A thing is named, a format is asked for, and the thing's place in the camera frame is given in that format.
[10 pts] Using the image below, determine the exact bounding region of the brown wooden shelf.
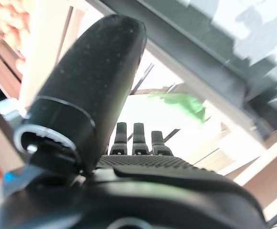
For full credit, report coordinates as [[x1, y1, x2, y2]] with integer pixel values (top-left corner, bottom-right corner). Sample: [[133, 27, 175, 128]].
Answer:
[[0, 0, 31, 101]]

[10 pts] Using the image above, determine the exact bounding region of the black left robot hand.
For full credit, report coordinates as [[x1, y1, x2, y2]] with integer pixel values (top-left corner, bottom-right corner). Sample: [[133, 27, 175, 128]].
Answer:
[[0, 13, 269, 229]]

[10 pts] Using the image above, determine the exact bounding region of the green leafy vegetable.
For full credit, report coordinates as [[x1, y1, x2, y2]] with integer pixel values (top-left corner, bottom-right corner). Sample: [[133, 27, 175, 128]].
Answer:
[[147, 92, 206, 124]]

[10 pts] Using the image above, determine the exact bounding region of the dark grey metal frame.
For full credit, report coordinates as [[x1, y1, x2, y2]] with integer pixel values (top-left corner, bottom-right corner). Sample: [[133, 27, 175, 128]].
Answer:
[[90, 0, 277, 140]]

